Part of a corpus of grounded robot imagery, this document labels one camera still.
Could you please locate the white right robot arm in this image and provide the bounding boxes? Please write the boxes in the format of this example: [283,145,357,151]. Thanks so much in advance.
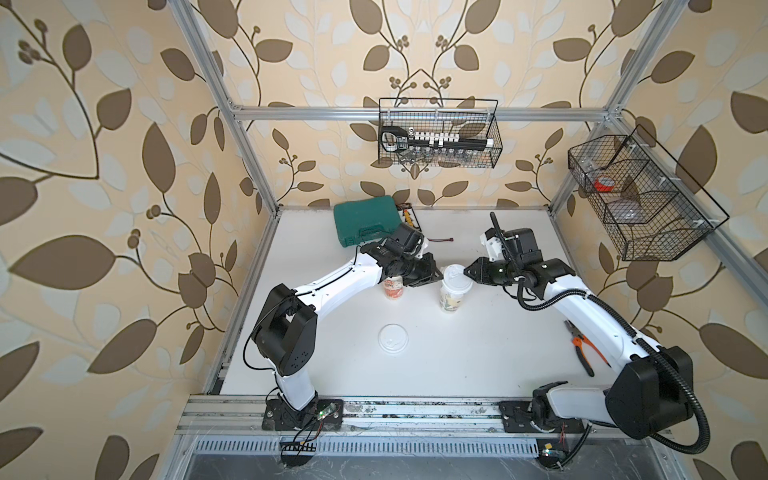
[464,215,712,455]

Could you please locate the black wire basket right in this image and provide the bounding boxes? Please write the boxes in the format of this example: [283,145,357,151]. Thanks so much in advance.
[568,124,730,262]

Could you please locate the red object in basket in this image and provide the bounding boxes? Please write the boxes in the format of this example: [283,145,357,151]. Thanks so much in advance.
[593,175,616,193]

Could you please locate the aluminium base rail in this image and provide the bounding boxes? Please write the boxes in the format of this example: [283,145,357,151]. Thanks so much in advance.
[176,395,624,459]

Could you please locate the black handled scissors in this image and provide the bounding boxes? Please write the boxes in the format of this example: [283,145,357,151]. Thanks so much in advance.
[379,126,410,153]

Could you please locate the black wire basket back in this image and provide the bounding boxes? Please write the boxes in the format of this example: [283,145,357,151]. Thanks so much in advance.
[377,96,503,169]

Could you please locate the orange handled pliers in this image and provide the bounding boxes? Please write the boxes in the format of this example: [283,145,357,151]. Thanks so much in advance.
[563,319,614,378]

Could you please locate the paper milk tea cup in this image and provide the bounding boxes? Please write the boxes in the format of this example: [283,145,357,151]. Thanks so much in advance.
[382,276,404,300]
[440,286,467,312]

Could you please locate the white plastic cup lid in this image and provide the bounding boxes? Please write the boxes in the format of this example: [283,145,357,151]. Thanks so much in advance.
[442,264,474,295]

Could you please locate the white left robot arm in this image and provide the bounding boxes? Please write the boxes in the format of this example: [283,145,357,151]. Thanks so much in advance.
[245,223,442,414]

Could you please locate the black screwdriver bit box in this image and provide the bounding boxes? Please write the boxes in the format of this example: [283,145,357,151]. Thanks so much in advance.
[397,203,421,231]

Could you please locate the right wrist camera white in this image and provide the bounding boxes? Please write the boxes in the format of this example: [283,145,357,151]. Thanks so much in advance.
[480,232,505,261]

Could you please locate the black wire basket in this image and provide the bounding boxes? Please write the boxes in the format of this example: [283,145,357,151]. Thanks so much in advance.
[377,96,503,169]
[568,124,730,262]

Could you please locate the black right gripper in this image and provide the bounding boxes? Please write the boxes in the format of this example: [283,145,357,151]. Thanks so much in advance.
[463,257,520,286]

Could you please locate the green plastic tool case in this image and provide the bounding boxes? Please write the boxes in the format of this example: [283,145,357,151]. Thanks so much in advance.
[333,196,402,247]

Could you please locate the clear plastic lid left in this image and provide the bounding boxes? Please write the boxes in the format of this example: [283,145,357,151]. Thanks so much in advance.
[378,324,409,355]

